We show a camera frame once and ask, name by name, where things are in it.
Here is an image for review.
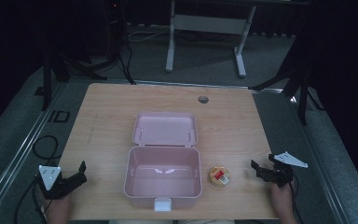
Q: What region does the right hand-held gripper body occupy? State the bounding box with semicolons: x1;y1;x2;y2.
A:
268;150;310;189

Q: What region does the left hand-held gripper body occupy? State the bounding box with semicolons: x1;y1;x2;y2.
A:
35;165;76;201

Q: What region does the round yellow tin red label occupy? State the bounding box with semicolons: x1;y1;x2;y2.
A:
208;165;231;189

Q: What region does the pink plastic box with lid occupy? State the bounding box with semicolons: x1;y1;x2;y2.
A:
123;111;204;213

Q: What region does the person's right hand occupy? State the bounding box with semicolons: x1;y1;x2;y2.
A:
270;181;296;206

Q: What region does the person's left hand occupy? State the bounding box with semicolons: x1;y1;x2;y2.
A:
37;186;73;209

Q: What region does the black metal stand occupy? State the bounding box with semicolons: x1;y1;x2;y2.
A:
33;46;108;112
249;59;326;126

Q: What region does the dark equipment tower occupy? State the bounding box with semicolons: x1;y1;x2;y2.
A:
103;0;128;62

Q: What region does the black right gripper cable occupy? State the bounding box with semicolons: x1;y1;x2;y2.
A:
288;174;306;224

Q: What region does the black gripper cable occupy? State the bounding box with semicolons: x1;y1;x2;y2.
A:
288;174;306;224
13;176;49;224

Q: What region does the black looped floor cable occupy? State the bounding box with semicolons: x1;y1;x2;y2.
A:
31;134;62;161

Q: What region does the metal floor rail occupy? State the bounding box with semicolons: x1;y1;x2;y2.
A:
251;88;351;224
0;81;69;222

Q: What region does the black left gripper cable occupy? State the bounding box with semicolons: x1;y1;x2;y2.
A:
13;176;49;224

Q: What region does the black cable bundle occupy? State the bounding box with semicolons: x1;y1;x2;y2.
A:
105;18;137;86

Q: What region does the white floor cable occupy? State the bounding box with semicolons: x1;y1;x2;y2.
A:
126;27;172;43

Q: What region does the white metal desk frame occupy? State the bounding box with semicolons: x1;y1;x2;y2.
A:
164;0;257;79

